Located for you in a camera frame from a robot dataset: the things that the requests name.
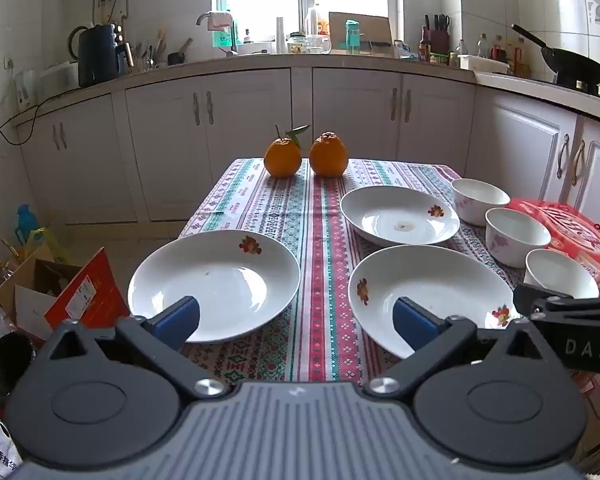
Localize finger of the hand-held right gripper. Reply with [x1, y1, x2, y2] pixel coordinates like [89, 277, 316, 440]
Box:
[512, 283, 600, 321]

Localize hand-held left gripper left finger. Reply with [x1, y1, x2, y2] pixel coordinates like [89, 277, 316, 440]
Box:
[45, 296, 230, 403]

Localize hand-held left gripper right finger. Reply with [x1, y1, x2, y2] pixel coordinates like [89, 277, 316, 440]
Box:
[362, 296, 548, 403]

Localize white bowl with pink flowers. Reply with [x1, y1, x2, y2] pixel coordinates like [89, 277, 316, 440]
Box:
[523, 249, 600, 302]
[484, 207, 552, 268]
[451, 178, 511, 226]

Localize white plate with fruit print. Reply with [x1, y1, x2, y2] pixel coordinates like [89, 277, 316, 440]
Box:
[128, 230, 301, 344]
[348, 245, 517, 359]
[340, 186, 461, 247]

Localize red cardboard box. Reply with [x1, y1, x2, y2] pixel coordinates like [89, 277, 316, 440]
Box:
[45, 247, 131, 332]

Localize patterned tablecloth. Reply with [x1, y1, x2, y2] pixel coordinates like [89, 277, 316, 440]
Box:
[179, 157, 600, 411]

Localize yellow-green bag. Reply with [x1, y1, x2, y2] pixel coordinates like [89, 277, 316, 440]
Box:
[27, 227, 72, 264]

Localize brown cardboard box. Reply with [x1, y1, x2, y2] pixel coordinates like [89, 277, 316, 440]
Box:
[0, 245, 87, 342]

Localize white kitchen cabinets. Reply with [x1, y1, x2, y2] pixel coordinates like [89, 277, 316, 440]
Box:
[17, 66, 600, 227]

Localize black trash bin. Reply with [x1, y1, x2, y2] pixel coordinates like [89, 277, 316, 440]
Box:
[0, 332, 35, 402]

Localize orange without leaf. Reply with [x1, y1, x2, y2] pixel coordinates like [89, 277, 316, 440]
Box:
[309, 131, 349, 178]

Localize orange with green leaf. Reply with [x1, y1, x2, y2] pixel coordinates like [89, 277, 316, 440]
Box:
[263, 124, 312, 179]

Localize black wok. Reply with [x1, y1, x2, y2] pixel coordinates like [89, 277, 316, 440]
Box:
[510, 23, 600, 87]

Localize white plastic tray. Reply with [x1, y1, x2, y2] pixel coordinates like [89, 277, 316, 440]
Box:
[457, 54, 510, 75]

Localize black mortar with pestle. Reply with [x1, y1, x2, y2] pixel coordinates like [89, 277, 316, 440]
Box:
[167, 37, 194, 66]

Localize utensil holder with chopsticks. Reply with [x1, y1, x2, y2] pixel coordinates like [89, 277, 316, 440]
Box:
[131, 30, 169, 72]

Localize white countertop appliance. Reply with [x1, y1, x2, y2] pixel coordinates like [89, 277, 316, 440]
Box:
[40, 62, 81, 102]

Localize beige kitchen countertop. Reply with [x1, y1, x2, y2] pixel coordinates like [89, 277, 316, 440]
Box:
[15, 51, 600, 127]

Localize dark blue air fryer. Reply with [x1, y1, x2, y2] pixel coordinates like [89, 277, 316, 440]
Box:
[77, 23, 129, 89]

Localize white plastic jug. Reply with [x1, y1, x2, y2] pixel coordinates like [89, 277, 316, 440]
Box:
[15, 69, 36, 109]

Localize red knife block with knives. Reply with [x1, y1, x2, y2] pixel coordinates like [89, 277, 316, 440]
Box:
[423, 14, 452, 54]

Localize green dish soap bottle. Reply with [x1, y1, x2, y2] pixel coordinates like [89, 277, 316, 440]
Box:
[212, 7, 239, 49]

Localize teal drinking bottle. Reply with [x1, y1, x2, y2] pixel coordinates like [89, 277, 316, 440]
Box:
[343, 19, 365, 54]

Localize brown cardboard sheet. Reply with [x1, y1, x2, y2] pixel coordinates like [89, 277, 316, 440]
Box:
[328, 11, 394, 47]

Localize metal faucet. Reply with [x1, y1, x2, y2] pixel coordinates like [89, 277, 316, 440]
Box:
[195, 10, 239, 56]

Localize plastic oil bottle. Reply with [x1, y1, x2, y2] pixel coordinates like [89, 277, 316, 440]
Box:
[304, 4, 330, 37]

